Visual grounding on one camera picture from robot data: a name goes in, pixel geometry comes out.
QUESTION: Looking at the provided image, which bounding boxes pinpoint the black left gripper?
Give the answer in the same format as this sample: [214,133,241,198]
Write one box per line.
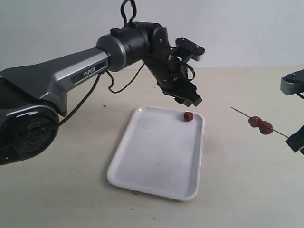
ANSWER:
[144,45,202,106]

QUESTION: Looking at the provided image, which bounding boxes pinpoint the thin metal skewer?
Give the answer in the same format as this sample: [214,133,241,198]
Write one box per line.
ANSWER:
[231,107,288,138]

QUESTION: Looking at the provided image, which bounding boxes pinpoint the red meatball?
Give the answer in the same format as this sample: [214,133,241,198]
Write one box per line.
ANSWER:
[258,121,274,135]
[248,116,263,128]
[183,112,194,122]

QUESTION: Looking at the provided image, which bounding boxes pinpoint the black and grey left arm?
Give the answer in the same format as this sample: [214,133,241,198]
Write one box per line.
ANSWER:
[0,22,205,165]

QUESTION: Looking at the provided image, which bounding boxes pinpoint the white rectangular plastic tray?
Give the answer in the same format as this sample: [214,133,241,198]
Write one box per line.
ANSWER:
[107,106,205,201]

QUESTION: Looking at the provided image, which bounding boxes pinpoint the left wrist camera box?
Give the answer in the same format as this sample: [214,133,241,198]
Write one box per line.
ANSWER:
[174,38,205,62]

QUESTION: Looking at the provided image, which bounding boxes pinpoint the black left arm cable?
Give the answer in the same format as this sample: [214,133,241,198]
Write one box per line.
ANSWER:
[0,0,195,152]

